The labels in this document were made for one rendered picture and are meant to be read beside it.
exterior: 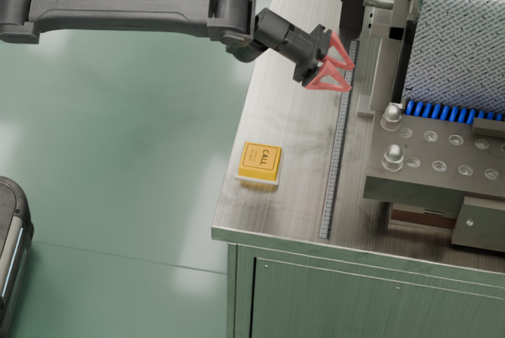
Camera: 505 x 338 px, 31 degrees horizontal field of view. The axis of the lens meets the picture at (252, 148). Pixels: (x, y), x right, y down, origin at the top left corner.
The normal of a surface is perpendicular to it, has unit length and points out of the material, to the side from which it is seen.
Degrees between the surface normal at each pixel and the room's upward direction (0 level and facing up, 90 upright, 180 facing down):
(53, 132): 0
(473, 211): 90
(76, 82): 0
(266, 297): 90
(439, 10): 90
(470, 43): 90
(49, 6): 23
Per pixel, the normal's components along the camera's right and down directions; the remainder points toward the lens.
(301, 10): 0.04, -0.68
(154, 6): -0.07, -0.34
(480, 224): -0.18, 0.72
